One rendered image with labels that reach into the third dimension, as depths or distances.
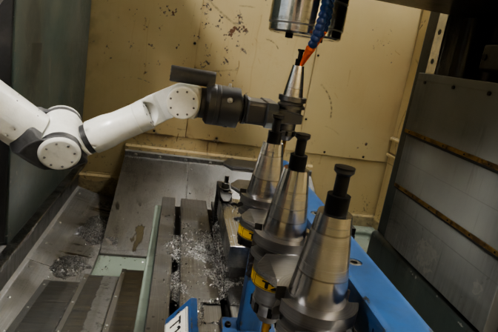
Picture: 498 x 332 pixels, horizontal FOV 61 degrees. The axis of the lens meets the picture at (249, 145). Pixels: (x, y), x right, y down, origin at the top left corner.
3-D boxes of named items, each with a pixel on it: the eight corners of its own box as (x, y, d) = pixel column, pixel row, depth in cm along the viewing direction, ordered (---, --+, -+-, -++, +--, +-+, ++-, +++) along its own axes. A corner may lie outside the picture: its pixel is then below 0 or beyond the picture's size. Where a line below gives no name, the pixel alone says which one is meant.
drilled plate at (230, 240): (227, 267, 90) (230, 245, 89) (216, 213, 118) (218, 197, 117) (327, 273, 95) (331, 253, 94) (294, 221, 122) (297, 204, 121)
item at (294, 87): (303, 98, 91) (309, 67, 89) (283, 95, 91) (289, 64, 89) (301, 96, 95) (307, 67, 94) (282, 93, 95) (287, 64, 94)
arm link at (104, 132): (147, 145, 87) (60, 182, 86) (142, 119, 95) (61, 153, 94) (124, 106, 80) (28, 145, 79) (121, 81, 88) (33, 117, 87)
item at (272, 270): (262, 290, 35) (264, 281, 34) (252, 258, 40) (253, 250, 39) (342, 294, 36) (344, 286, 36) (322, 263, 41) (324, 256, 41)
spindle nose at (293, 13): (347, 41, 82) (361, -23, 80) (267, 27, 82) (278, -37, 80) (334, 43, 98) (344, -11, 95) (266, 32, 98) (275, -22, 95)
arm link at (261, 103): (282, 94, 86) (225, 84, 84) (274, 139, 88) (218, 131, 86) (270, 87, 98) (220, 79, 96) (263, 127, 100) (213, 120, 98)
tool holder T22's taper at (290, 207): (307, 244, 40) (320, 178, 39) (261, 236, 41) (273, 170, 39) (304, 227, 45) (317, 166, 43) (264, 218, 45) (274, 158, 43)
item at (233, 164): (224, 170, 66) (225, 165, 66) (221, 161, 71) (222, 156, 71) (267, 175, 68) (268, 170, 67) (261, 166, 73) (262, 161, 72)
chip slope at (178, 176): (89, 281, 131) (95, 204, 126) (120, 202, 196) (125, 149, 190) (353, 297, 148) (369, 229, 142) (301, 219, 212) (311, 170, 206)
